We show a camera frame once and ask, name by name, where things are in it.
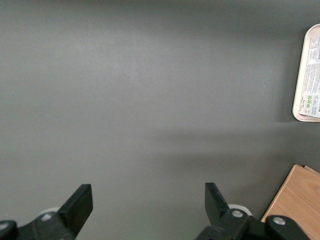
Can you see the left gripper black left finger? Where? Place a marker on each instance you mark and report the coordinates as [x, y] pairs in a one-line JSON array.
[[75, 210]]

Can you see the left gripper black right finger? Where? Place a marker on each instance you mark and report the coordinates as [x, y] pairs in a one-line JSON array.
[[217, 210]]

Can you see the wooden drawer cabinet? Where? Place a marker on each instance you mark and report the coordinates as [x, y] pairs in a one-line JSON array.
[[297, 200]]

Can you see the beige plastic tray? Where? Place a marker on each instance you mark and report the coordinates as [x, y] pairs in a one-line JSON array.
[[301, 75]]

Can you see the red and white carton box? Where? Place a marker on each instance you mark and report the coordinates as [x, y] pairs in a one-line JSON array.
[[313, 82]]

